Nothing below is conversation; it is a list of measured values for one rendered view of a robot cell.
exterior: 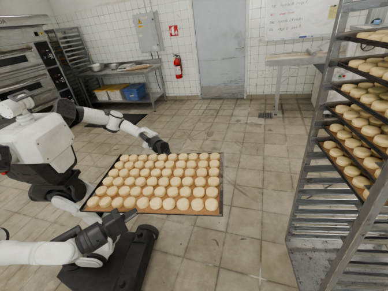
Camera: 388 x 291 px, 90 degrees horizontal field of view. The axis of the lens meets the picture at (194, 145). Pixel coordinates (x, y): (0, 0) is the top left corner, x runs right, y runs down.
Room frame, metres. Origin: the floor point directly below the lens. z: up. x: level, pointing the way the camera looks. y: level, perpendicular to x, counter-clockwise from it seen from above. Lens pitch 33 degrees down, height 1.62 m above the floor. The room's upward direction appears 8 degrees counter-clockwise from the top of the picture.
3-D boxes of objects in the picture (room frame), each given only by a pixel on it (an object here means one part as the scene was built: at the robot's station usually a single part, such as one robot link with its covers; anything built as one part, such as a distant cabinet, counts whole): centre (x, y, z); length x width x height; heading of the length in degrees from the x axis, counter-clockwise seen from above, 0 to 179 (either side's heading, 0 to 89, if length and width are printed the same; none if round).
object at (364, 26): (2.94, -2.57, 1.23); 0.58 x 0.19 x 0.07; 158
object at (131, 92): (4.68, 1.20, 0.36); 0.47 x 0.38 x 0.26; 160
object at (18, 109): (0.82, 0.70, 1.40); 0.10 x 0.07 x 0.09; 168
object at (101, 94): (5.00, 1.99, 0.36); 0.47 x 0.39 x 0.26; 156
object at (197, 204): (0.52, 0.02, 1.01); 0.05 x 0.05 x 0.02
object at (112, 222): (0.48, 0.37, 1.00); 0.12 x 0.10 x 0.13; 123
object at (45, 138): (0.84, 0.76, 1.20); 0.34 x 0.30 x 0.36; 168
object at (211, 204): (0.51, -0.03, 1.01); 0.05 x 0.05 x 0.02
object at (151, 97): (4.80, 1.48, 0.49); 1.90 x 0.72 x 0.98; 68
